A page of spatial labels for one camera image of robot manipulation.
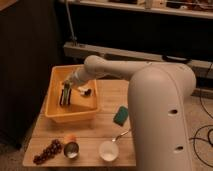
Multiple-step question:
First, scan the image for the green pepper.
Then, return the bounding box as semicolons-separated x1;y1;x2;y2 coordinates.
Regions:
64;83;70;100

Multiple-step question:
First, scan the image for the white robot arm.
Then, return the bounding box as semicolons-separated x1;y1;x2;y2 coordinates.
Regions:
65;55;196;171

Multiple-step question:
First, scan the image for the yellow plastic tray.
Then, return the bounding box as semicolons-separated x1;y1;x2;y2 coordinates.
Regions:
45;65;100;123

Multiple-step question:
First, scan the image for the white dish brush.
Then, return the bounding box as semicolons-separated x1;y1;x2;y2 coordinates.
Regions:
78;87;92;97

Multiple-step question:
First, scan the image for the metal shelf pole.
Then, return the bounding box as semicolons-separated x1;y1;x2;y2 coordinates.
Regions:
65;0;78;46

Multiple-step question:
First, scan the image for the green sponge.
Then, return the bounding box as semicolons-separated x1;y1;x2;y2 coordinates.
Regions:
113;106;128;126

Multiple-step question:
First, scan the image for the orange fruit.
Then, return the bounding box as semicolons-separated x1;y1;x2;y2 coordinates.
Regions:
63;134;76;144

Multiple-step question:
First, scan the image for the small metal cup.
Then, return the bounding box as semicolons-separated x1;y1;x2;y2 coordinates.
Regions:
64;142;79;159

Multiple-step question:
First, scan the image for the bunch of dark grapes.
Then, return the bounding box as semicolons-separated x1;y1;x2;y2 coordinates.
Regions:
33;139;62;165

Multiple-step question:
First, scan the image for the white plastic cup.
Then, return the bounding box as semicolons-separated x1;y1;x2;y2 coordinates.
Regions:
99;141;119;162

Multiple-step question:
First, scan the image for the black object on shelf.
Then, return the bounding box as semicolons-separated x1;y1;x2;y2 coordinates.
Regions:
162;55;192;64

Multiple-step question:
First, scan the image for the lower white shelf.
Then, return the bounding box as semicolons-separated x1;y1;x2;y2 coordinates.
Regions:
63;42;213;80

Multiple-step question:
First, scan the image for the white shelf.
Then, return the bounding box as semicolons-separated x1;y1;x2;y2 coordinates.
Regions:
56;0;213;20
63;42;213;80

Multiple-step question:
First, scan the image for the upper white shelf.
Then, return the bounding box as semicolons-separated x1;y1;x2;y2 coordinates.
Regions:
56;0;213;20

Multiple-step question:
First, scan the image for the black floor cable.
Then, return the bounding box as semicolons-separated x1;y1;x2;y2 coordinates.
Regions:
188;61;213;169

